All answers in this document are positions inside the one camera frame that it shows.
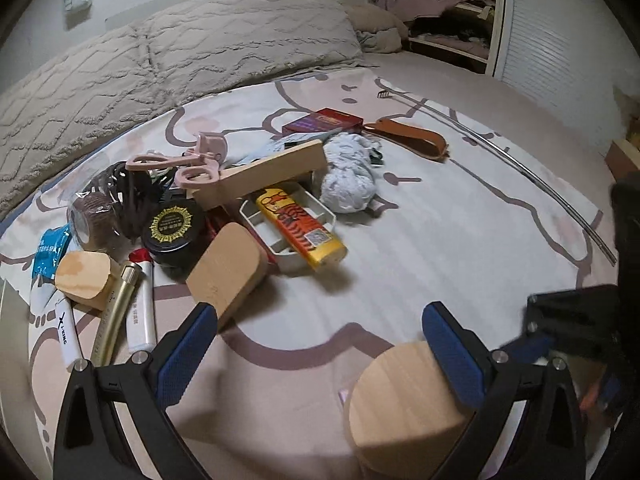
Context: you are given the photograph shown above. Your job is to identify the blue packet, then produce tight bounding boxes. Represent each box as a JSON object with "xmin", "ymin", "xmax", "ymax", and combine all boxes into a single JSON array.
[{"xmin": 31, "ymin": 224, "xmax": 73, "ymax": 281}]

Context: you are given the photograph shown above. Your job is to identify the pink eyelash curler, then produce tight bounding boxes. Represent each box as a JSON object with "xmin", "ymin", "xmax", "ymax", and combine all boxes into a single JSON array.
[{"xmin": 126, "ymin": 131, "xmax": 227, "ymax": 202}]

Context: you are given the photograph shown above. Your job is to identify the long oval wooden box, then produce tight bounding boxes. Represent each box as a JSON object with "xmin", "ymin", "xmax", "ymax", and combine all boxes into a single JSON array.
[{"xmin": 55, "ymin": 251, "xmax": 123, "ymax": 311}]

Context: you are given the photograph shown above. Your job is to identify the long wooden block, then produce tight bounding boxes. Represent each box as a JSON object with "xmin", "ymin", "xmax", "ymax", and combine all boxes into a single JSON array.
[{"xmin": 192, "ymin": 140, "xmax": 328, "ymax": 211}]

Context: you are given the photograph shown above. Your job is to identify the round wooden box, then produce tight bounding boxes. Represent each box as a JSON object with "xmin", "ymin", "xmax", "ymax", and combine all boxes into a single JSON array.
[{"xmin": 347, "ymin": 340, "xmax": 476, "ymax": 480}]

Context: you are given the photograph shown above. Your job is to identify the rounded wooden block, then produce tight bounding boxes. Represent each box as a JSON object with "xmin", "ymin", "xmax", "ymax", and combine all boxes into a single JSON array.
[{"xmin": 186, "ymin": 222, "xmax": 270, "ymax": 331}]

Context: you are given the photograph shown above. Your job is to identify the dark clothes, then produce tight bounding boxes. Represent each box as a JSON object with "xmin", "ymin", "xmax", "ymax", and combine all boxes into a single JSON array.
[{"xmin": 410, "ymin": 7, "xmax": 491, "ymax": 41}]

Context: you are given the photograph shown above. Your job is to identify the pink printed blanket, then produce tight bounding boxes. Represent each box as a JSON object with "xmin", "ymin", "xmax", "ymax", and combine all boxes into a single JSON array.
[{"xmin": 0, "ymin": 67, "xmax": 621, "ymax": 480}]

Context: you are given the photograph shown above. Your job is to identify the yellow tiger print box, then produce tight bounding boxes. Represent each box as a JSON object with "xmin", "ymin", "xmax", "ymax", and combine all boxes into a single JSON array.
[{"xmin": 256, "ymin": 187, "xmax": 347, "ymax": 271}]

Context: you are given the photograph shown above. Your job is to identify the black round tin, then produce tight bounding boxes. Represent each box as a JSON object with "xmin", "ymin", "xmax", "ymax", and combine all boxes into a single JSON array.
[{"xmin": 141, "ymin": 199, "xmax": 207, "ymax": 281}]

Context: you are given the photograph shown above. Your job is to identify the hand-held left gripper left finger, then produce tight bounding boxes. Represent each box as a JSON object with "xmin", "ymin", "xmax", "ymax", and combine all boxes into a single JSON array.
[{"xmin": 54, "ymin": 302, "xmax": 219, "ymax": 480}]

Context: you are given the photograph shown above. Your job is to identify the white louvered door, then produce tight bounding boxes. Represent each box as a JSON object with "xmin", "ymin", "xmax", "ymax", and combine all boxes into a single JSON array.
[{"xmin": 492, "ymin": 0, "xmax": 626, "ymax": 126}]

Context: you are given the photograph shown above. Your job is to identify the wooden furniture edge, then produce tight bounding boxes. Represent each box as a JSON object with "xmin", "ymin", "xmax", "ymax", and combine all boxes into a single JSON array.
[{"xmin": 605, "ymin": 135, "xmax": 640, "ymax": 181}]

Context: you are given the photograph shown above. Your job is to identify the small white tube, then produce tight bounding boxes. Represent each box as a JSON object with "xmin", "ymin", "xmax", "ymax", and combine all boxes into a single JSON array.
[{"xmin": 125, "ymin": 272, "xmax": 157, "ymax": 353}]

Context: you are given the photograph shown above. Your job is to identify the small grey cloth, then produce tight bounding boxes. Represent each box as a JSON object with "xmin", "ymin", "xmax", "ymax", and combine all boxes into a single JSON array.
[{"xmin": 357, "ymin": 30, "xmax": 401, "ymax": 53}]

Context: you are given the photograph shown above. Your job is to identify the white plastic tray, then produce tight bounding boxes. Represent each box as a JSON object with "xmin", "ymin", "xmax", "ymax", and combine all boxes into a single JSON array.
[{"xmin": 239, "ymin": 180, "xmax": 337, "ymax": 273}]

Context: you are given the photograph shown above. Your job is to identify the wall niche shelf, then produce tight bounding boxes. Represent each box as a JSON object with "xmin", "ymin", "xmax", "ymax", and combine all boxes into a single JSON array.
[{"xmin": 366, "ymin": 0, "xmax": 503, "ymax": 63}]

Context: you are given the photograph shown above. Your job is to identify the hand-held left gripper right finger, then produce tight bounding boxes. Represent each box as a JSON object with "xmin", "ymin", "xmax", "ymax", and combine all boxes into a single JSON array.
[{"xmin": 421, "ymin": 302, "xmax": 587, "ymax": 480}]

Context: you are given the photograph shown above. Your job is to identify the metal back scratcher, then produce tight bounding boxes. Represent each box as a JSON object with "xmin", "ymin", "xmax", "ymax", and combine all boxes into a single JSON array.
[{"xmin": 375, "ymin": 89, "xmax": 617, "ymax": 265}]

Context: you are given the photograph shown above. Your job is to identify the beige textured pillow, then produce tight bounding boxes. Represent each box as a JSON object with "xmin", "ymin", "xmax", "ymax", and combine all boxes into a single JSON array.
[
  {"xmin": 0, "ymin": 35, "xmax": 166, "ymax": 221},
  {"xmin": 132, "ymin": 0, "xmax": 366, "ymax": 93}
]

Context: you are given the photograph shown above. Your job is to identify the white lighter with black mark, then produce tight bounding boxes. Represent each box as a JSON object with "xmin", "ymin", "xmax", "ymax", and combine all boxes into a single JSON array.
[{"xmin": 50, "ymin": 297, "xmax": 86, "ymax": 371}]

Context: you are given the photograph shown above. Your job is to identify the gold tube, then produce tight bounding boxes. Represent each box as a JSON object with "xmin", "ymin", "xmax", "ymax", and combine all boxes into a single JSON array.
[{"xmin": 90, "ymin": 262, "xmax": 142, "ymax": 367}]

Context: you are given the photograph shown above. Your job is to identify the red box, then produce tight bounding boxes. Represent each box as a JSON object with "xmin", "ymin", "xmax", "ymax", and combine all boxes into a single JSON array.
[{"xmin": 282, "ymin": 107, "xmax": 364, "ymax": 137}]

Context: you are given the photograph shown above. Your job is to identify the beige bed sheet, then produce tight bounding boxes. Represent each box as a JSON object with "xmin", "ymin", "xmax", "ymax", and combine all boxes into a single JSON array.
[{"xmin": 360, "ymin": 50, "xmax": 640, "ymax": 186}]

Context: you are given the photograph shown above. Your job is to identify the white crumpled cloth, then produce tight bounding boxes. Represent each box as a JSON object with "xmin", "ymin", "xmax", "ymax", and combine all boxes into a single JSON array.
[{"xmin": 320, "ymin": 132, "xmax": 383, "ymax": 216}]

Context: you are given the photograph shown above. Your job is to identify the black hair claw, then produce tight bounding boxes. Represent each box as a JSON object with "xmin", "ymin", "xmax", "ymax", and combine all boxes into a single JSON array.
[{"xmin": 107, "ymin": 160, "xmax": 173, "ymax": 238}]

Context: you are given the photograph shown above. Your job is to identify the beige cushion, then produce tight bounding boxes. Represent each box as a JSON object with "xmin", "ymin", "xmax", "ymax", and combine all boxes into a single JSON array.
[{"xmin": 345, "ymin": 2, "xmax": 411, "ymax": 53}]

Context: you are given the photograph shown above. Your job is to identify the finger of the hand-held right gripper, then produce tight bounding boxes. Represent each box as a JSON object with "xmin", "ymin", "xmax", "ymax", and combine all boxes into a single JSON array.
[{"xmin": 492, "ymin": 332, "xmax": 556, "ymax": 363}]

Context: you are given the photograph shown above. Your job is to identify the clear bag with brown roll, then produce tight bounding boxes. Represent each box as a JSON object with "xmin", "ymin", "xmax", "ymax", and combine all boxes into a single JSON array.
[{"xmin": 67, "ymin": 160, "xmax": 151, "ymax": 253}]

